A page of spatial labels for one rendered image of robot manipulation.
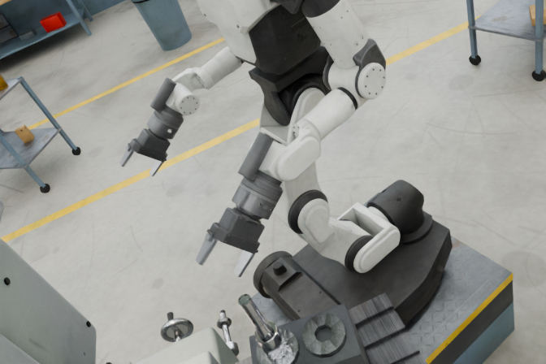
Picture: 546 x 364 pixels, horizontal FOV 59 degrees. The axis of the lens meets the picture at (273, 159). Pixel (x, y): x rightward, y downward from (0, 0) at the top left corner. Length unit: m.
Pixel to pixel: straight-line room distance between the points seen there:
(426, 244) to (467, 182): 1.04
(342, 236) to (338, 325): 0.63
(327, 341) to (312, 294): 0.78
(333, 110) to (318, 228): 0.50
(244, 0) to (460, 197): 1.97
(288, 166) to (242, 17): 0.33
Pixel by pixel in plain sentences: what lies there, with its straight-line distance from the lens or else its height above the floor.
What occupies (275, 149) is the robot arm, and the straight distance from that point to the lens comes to 0.99.
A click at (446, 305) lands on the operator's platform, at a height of 0.40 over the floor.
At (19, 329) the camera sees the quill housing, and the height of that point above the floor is 1.53.
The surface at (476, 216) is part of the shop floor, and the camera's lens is 2.68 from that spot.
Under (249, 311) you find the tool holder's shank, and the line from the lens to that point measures 0.91.
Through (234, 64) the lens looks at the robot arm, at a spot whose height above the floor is 1.41.
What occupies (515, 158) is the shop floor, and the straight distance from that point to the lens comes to 2.96.
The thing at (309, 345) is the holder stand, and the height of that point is 1.16.
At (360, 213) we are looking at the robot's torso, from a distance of 1.79.
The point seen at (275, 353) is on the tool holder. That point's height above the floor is 1.19.
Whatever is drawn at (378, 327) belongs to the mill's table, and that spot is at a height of 0.96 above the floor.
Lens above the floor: 2.03
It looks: 37 degrees down
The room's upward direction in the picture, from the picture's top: 24 degrees counter-clockwise
